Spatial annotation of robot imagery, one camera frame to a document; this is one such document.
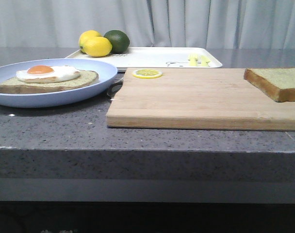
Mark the front yellow lemon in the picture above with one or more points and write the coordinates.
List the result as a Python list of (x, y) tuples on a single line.
[(97, 46)]

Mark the wooden cutting board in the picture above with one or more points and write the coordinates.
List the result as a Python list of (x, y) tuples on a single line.
[(197, 98)]

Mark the metal cutting board handle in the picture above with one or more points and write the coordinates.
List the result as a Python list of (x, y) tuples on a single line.
[(114, 88)]

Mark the back yellow lemon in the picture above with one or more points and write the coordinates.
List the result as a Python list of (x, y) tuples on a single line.
[(85, 36)]

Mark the yellow plastic knife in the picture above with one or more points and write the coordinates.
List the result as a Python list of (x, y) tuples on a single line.
[(204, 61)]

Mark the green lime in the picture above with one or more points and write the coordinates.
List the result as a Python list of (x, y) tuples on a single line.
[(119, 40)]

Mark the grey curtain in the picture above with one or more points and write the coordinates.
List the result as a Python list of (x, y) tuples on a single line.
[(213, 24)]

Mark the light blue plate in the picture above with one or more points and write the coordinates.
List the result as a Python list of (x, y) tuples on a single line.
[(106, 73)]

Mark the lemon slice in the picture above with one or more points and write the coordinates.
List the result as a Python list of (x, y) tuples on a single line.
[(147, 73)]

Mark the yellow lemon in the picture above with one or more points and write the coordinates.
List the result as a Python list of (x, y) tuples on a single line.
[(85, 36), (97, 46)]

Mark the fried egg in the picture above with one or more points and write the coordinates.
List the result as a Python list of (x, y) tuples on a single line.
[(47, 74)]

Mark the white tray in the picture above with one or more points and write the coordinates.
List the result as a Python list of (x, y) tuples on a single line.
[(152, 57)]

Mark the yellow plastic fork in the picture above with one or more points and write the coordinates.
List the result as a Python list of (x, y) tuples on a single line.
[(192, 59)]

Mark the bread slice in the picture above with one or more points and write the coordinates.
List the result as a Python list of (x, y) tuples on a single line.
[(15, 86), (276, 83)]

